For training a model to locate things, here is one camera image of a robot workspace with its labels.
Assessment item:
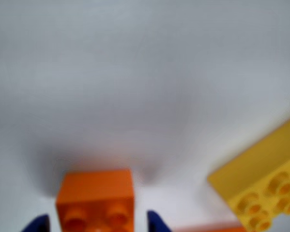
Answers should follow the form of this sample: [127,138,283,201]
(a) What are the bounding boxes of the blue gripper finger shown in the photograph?
[146,210,176,232]
[21,213,51,232]

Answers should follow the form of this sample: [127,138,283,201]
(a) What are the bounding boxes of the orange two-by-four block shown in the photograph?
[175,221,247,232]

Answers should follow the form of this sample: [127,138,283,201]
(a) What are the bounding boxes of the orange two-by-two block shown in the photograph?
[55,169,135,232]

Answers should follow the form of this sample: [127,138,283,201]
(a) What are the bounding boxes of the yellow two-by-four block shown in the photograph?
[207,113,290,232]

